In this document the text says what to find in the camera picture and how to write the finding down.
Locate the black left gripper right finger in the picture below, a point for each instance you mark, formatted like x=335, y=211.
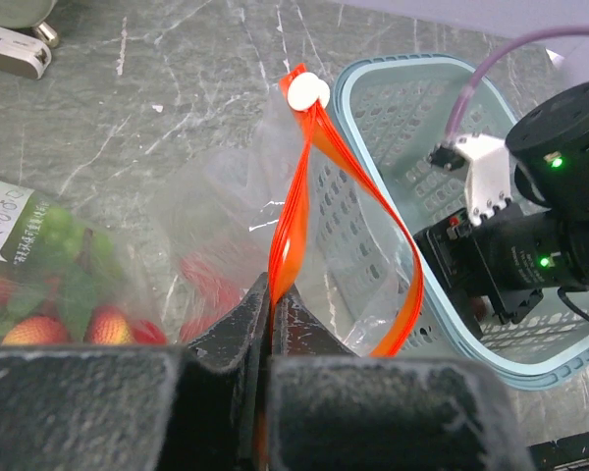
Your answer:
x=328, y=409

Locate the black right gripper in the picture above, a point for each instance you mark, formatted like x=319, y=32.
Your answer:
x=541, y=239

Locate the clear zip bag orange zipper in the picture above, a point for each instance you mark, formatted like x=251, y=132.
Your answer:
x=27, y=261

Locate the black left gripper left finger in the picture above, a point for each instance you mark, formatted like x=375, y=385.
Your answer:
x=175, y=407

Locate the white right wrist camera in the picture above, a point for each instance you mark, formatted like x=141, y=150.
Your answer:
x=485, y=162

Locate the green toy grape bunch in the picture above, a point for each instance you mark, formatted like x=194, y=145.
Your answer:
x=65, y=233

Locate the cream round drawer cabinet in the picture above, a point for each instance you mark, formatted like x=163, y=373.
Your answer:
x=30, y=14

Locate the small white metal bracket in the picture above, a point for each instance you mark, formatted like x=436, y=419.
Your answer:
x=22, y=55

